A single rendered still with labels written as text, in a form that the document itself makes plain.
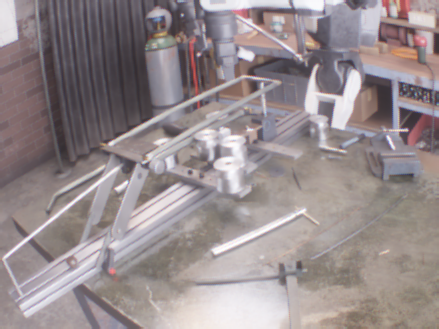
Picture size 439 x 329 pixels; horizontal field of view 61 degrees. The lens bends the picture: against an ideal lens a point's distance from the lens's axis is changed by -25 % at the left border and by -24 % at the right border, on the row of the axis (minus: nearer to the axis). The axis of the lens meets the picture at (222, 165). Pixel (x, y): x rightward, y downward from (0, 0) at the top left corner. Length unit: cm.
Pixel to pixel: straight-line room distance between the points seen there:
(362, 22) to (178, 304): 118
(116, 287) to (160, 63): 215
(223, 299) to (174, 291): 8
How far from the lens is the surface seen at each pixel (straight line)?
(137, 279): 75
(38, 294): 73
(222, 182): 84
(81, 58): 337
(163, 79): 279
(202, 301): 69
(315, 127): 113
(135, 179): 77
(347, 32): 154
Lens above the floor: 135
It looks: 27 degrees down
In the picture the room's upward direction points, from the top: 7 degrees counter-clockwise
